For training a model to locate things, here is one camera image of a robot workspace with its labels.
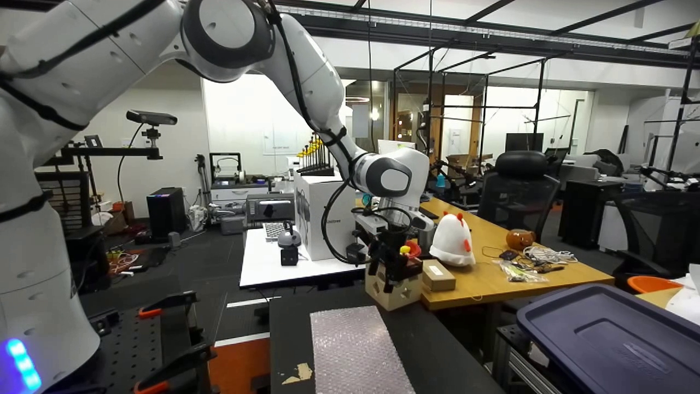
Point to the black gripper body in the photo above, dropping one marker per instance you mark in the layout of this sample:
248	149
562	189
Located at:
394	248

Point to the pink bubble plastic sheet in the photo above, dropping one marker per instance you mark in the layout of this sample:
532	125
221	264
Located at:
357	350

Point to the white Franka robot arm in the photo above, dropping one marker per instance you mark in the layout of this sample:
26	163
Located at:
87	65

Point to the wooden box with holes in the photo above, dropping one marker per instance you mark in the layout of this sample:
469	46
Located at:
399	297

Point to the small tan box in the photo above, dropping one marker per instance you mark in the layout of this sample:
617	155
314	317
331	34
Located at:
437	277

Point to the white plastic bag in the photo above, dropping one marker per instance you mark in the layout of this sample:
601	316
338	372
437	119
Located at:
451	241

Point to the wooden desk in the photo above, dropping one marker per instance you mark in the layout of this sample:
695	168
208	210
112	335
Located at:
494	280

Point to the black joystick controller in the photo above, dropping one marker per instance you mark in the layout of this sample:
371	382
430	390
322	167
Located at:
289	253

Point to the white equipment cabinet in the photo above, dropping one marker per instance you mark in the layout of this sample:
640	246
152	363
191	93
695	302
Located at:
387	144

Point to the white table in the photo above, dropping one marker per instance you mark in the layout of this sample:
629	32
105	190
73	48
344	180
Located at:
264	265

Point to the orange ball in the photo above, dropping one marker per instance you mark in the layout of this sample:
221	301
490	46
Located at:
521	239

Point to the grey machine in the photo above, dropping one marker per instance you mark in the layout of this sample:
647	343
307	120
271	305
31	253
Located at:
270	208

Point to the clutter of small parts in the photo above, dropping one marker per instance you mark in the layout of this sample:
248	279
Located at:
537	261

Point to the black office chair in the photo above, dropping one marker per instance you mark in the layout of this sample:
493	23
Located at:
518	189

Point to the black bin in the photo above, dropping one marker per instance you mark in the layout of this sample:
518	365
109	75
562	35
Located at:
586	210

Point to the dark blue bin lid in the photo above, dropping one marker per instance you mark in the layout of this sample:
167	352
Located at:
612	341

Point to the black computer tower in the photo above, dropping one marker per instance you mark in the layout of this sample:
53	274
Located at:
167	210

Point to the orange bowl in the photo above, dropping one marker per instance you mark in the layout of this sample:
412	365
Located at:
652	283

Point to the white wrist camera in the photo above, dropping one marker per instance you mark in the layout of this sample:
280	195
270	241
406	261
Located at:
367	224

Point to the black camera on stand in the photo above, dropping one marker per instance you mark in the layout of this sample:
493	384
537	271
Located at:
152	116

